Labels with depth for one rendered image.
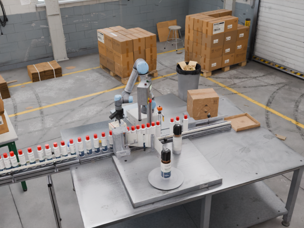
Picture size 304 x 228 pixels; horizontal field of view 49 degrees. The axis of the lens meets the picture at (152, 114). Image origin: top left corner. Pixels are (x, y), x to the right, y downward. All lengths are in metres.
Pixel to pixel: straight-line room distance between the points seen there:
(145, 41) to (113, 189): 4.34
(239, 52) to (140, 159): 4.90
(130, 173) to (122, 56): 3.93
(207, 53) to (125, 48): 1.68
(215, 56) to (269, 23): 1.46
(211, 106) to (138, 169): 1.23
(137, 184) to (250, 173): 1.02
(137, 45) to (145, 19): 2.71
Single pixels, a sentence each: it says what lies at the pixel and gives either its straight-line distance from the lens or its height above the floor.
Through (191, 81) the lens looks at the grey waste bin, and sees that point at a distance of 5.86.
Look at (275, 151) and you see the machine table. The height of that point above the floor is 0.83.
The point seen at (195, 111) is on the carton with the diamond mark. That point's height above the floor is 0.97.
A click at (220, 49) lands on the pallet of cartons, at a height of 0.56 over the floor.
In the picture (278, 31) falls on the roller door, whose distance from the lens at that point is 7.61.
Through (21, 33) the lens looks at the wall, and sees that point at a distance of 8.21.
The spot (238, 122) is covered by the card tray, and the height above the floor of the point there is 0.83.
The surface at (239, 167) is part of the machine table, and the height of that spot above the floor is 0.83.
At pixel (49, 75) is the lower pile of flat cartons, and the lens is 7.42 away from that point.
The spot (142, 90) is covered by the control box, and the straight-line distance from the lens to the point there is 3.08.
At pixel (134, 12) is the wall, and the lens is 9.09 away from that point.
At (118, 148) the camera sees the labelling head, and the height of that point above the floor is 0.98.
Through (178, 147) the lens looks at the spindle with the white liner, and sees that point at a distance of 3.13.
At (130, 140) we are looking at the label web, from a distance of 3.19.
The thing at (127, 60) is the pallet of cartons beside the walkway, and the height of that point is 0.49.
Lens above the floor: 2.75
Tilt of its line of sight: 29 degrees down
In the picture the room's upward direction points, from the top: 1 degrees counter-clockwise
